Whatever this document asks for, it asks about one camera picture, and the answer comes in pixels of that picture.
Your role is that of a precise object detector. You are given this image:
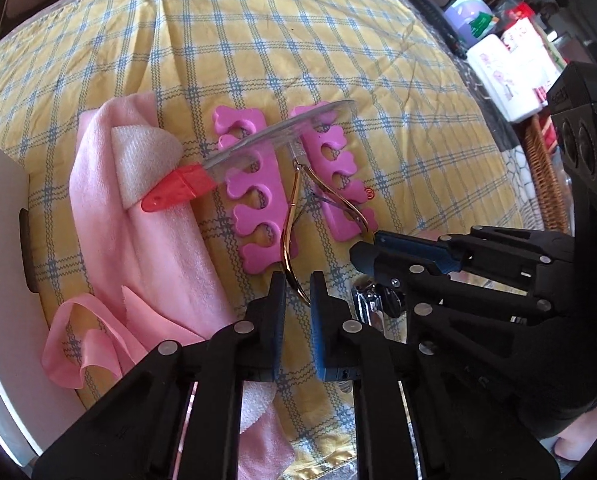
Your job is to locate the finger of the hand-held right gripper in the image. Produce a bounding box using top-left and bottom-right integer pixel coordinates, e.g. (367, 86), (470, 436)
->
(349, 241), (559, 341)
(373, 225), (578, 282)

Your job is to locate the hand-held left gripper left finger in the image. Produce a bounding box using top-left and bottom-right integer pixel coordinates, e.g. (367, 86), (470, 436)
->
(31, 271), (288, 480)

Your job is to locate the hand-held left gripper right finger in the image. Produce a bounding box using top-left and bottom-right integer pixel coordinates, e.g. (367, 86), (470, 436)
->
(310, 270), (562, 480)

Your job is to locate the silver nail clipper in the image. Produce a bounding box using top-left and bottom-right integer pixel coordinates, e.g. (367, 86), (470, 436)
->
(353, 282), (405, 342)

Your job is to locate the pink toe separator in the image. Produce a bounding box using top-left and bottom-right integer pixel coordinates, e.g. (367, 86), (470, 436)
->
(287, 102), (379, 242)
(211, 105), (292, 276)

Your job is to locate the gold cuticle nipper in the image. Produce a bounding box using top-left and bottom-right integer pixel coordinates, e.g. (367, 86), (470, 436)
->
(277, 142), (379, 307)

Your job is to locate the red handled nail file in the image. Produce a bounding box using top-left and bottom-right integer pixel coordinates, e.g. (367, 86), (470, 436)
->
(141, 100), (358, 215)

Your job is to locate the wicker basket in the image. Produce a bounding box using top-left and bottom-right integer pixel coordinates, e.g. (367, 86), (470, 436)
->
(521, 115), (573, 234)

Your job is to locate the pink towel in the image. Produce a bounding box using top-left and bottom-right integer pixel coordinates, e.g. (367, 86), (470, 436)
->
(41, 92), (296, 480)

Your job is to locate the white tissue packet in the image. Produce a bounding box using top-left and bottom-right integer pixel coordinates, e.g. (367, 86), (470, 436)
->
(466, 35), (543, 124)

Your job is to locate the red white packet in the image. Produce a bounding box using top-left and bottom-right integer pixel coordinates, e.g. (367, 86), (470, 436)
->
(499, 2), (570, 69)

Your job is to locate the yellow plaid cloth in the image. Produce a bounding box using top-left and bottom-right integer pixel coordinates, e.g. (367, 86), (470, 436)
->
(0, 0), (534, 471)

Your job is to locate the person's leg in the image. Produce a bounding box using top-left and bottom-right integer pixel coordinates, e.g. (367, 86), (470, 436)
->
(553, 400), (597, 462)

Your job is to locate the purple plastic container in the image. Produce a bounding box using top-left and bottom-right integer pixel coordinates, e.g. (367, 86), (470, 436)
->
(443, 0), (495, 47)

